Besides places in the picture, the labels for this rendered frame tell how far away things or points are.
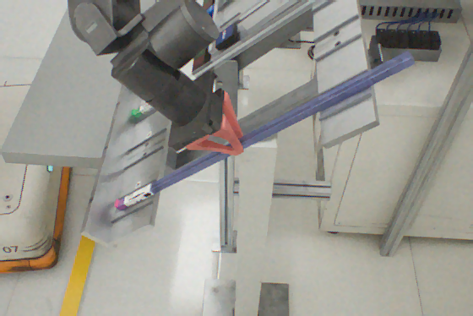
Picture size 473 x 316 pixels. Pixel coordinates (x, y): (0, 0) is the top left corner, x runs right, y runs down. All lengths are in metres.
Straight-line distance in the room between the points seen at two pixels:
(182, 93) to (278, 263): 1.08
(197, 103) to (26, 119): 0.67
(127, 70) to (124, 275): 1.11
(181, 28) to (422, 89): 0.81
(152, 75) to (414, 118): 0.80
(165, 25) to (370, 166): 0.91
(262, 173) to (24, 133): 0.57
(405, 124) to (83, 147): 0.74
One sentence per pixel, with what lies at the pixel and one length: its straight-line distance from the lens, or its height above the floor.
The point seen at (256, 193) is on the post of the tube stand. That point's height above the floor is 0.68.
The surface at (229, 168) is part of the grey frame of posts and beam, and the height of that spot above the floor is 0.40.
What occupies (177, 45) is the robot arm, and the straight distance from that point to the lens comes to 0.58.
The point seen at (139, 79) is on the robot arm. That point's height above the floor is 1.05.
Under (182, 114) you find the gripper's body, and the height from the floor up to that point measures 0.99.
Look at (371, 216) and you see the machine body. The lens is 1.59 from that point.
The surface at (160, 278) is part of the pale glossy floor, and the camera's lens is 1.62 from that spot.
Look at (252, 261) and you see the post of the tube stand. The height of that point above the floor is 0.43.
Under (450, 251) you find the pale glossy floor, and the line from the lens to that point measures 1.79.
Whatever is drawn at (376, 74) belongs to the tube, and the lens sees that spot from 0.62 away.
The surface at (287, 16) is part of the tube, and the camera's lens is 0.83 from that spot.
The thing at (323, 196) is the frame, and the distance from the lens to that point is 1.42.
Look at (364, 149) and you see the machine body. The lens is 1.33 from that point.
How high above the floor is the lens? 1.44
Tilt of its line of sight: 50 degrees down
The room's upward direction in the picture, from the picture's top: straight up
